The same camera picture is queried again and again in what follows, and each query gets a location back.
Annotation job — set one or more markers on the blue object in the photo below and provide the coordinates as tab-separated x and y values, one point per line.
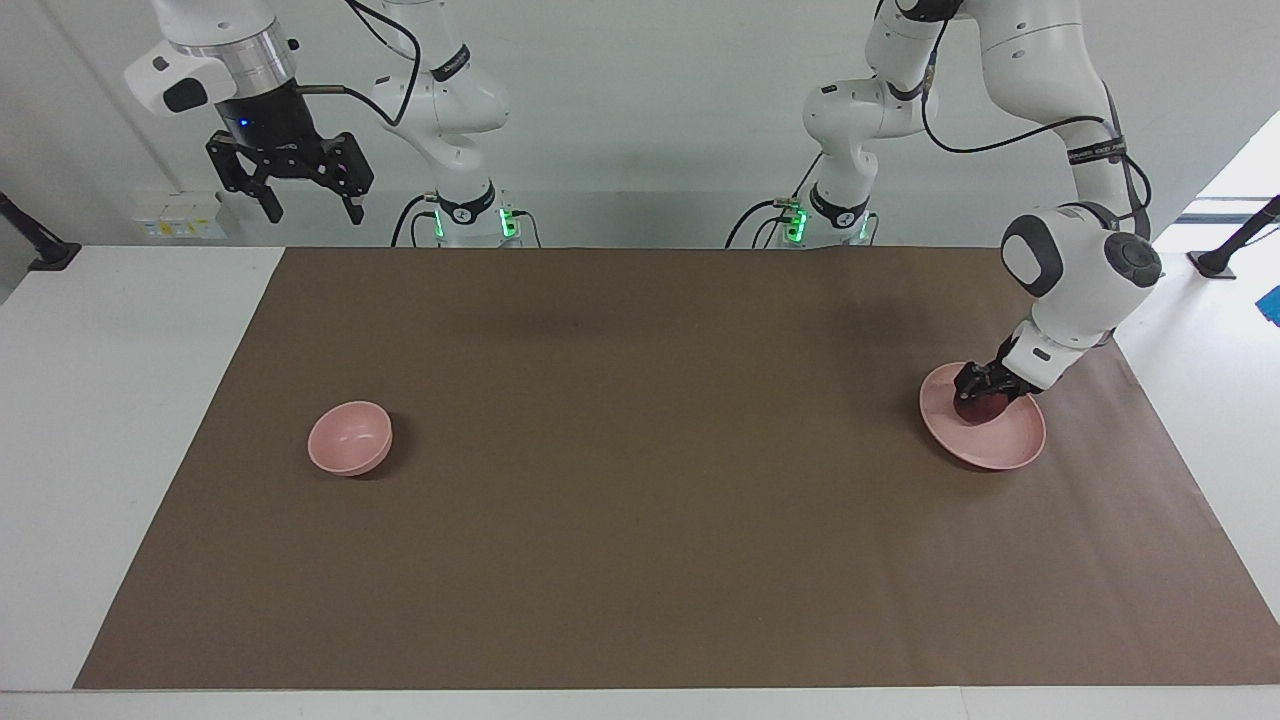
1272	305

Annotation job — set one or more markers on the white wall socket box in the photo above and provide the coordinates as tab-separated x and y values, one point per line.
180	218

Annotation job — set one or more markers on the pink plate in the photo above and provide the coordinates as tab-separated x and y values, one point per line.
1000	447

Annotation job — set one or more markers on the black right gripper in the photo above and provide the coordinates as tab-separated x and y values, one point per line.
270	125

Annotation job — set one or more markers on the pink bowl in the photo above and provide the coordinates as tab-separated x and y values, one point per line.
345	435

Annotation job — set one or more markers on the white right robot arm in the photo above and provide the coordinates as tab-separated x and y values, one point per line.
450	100

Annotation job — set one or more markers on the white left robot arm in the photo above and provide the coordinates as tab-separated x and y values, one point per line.
1060	60

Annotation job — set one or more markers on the black camera stand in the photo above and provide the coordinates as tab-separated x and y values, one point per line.
45	250
1225	255

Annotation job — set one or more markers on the dark red apple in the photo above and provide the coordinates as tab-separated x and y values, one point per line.
980	412

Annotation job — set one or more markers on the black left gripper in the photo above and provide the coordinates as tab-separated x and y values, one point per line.
1005	380

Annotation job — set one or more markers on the brown table mat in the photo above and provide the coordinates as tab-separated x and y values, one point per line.
640	500

